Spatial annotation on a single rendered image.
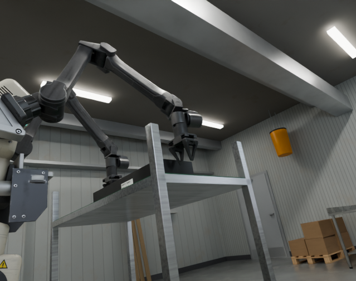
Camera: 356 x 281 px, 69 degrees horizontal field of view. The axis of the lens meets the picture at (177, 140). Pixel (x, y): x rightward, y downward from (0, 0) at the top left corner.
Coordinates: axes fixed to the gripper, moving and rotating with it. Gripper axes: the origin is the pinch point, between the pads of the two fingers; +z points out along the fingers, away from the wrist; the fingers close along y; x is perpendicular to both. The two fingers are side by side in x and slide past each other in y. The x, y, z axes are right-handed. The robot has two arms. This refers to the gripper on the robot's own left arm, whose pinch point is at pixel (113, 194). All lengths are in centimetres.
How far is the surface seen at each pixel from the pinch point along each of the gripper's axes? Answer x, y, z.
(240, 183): -14, -69, 11
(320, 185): -585, 109, -30
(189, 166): -7, -51, 0
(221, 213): -588, 417, -18
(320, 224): -464, 88, 48
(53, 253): 24.0, 18.0, 23.8
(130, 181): 8.1, -30.1, 0.7
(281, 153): -537, 154, -121
